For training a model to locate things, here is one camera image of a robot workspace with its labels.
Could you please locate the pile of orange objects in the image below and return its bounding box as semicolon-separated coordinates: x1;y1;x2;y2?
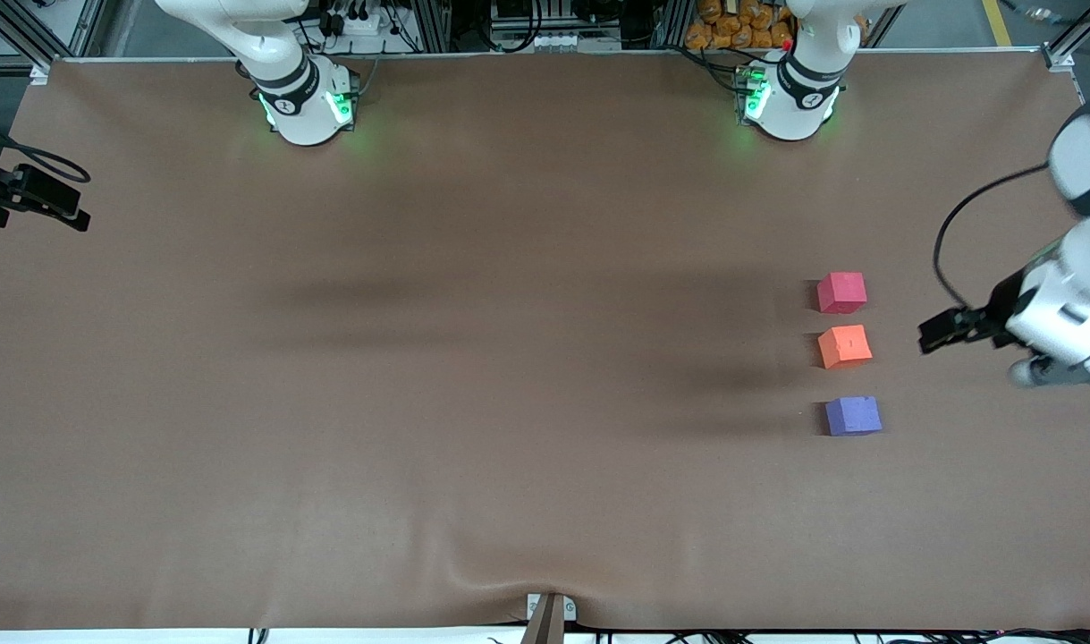
685;0;794;51

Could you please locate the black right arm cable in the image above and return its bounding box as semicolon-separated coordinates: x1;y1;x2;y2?
0;106;91;182

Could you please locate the red foam block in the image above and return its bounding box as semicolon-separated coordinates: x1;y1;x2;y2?
816;272;867;315

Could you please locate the brown table mat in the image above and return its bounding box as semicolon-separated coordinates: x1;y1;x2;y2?
0;54;1090;631

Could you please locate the brown strap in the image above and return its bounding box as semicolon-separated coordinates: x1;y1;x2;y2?
520;595;568;644

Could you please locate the orange foam block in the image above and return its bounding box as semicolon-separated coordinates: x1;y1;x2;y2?
817;325;874;370

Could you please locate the aluminium frame corner post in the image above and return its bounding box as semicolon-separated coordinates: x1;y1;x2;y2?
0;0;107;72
1041;0;1090;71

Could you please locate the silver clamp bracket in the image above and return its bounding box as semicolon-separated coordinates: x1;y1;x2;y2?
526;593;578;624

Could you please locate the white connector block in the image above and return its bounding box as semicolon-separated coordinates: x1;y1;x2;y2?
528;32;622;52

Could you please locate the white power strip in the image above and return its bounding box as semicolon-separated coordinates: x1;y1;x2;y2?
324;7;383;38

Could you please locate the purple foam block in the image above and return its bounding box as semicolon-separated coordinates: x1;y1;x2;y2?
824;396;883;437

